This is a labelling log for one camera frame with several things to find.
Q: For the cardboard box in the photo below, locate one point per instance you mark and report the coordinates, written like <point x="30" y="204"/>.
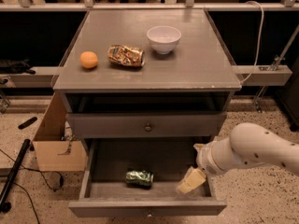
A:
<point x="56" y="148"/>

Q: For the black pole on floor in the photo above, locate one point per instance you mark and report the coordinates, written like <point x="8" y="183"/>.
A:
<point x="4" y="204"/>

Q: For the metal railing frame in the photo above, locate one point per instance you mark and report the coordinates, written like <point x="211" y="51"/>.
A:
<point x="55" y="35"/>

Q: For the open grey bottom drawer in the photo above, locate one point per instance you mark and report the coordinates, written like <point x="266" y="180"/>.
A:
<point x="104" y="192"/>

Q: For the grey wooden drawer cabinet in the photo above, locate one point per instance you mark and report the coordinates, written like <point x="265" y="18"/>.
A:
<point x="147" y="101"/>

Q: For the white bowl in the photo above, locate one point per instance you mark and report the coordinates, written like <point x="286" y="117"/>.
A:
<point x="163" y="39"/>

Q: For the orange fruit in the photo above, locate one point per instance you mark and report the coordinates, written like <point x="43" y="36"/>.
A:
<point x="88" y="59"/>

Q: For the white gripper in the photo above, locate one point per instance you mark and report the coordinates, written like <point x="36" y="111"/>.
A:
<point x="206" y="160"/>

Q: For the crushed brown can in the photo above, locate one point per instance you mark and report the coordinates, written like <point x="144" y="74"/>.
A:
<point x="126" y="55"/>

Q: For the closed grey upper drawer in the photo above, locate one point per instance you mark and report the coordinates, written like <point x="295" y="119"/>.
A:
<point x="136" y="125"/>

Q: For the small black floor object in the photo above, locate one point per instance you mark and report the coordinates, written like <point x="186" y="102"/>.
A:
<point x="27" y="123"/>

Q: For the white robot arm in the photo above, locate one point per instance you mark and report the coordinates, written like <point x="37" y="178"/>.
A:
<point x="247" y="146"/>

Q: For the black object on ledge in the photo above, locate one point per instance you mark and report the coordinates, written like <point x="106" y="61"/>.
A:
<point x="16" y="67"/>

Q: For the crushed green can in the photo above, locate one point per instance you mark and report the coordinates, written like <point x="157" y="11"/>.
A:
<point x="140" y="178"/>

